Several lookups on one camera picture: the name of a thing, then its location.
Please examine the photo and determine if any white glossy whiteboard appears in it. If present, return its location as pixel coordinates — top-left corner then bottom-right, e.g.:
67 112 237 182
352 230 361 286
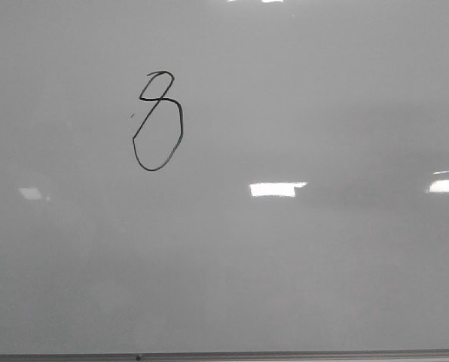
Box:
0 1 449 354

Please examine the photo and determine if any grey aluminium whiteboard frame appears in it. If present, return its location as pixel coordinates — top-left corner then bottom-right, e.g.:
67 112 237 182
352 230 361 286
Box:
0 349 449 361

